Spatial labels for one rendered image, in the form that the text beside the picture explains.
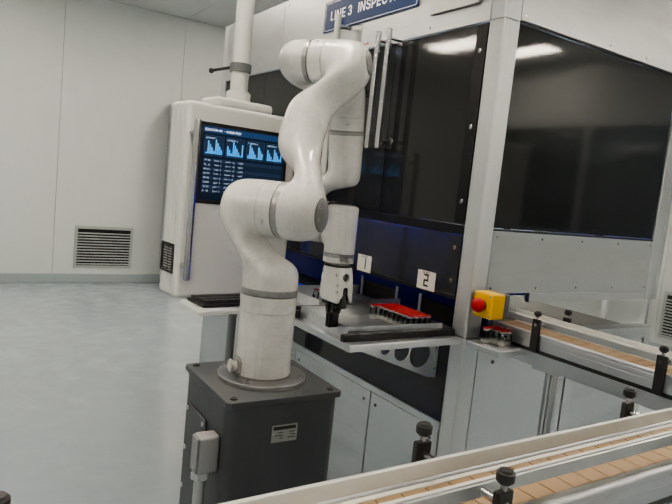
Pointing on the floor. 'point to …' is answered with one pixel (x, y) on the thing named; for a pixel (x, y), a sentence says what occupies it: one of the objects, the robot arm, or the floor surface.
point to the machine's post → (479, 220)
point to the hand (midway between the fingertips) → (332, 319)
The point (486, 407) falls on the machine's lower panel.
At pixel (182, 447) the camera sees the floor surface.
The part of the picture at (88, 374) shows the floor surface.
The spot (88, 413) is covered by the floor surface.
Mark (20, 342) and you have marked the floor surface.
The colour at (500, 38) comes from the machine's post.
